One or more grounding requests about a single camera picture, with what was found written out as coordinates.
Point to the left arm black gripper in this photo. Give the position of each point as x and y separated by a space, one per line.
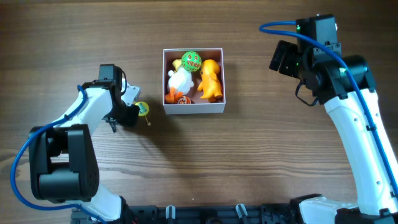
130 115

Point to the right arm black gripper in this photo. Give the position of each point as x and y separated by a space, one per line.
280 56

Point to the yellow wooden rattle drum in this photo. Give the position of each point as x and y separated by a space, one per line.
143 110

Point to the orange round cap toy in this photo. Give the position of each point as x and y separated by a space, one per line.
184 100

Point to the white duck toy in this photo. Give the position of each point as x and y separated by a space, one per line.
180 82

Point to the orange dinosaur toy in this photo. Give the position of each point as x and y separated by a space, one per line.
210 84

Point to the green patterned ball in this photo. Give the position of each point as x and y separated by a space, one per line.
191 61

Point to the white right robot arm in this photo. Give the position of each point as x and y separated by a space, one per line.
345 86

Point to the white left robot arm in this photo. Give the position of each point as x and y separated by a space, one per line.
63 165

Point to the white cardboard box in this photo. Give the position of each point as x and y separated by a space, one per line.
198 105

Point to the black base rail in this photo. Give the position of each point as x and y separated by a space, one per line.
265 213

